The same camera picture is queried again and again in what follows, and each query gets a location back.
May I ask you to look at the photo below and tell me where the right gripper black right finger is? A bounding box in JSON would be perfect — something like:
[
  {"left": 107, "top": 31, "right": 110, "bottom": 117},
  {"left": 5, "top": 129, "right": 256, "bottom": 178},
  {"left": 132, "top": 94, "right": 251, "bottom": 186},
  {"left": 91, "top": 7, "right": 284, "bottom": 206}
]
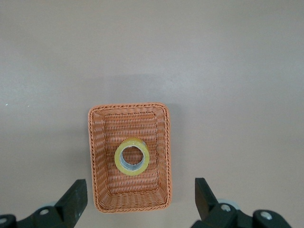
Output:
[{"left": 192, "top": 178, "right": 252, "bottom": 228}]

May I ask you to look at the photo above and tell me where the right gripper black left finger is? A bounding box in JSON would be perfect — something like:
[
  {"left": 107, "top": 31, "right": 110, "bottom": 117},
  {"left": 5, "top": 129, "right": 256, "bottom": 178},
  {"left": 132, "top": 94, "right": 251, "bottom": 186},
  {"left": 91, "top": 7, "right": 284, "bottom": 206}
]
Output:
[{"left": 16, "top": 179, "right": 88, "bottom": 228}]

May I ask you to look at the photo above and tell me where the yellow tape roll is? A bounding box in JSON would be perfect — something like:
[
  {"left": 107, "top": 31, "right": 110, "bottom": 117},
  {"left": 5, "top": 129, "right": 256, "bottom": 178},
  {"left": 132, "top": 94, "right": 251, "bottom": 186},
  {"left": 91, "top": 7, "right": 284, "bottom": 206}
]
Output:
[{"left": 114, "top": 137, "right": 150, "bottom": 177}]

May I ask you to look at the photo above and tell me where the brown deep wicker basket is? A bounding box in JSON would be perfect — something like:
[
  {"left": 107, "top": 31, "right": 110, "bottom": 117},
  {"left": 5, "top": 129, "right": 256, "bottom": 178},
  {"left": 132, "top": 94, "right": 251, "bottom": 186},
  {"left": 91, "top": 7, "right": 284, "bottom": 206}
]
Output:
[{"left": 88, "top": 102, "right": 172, "bottom": 214}]

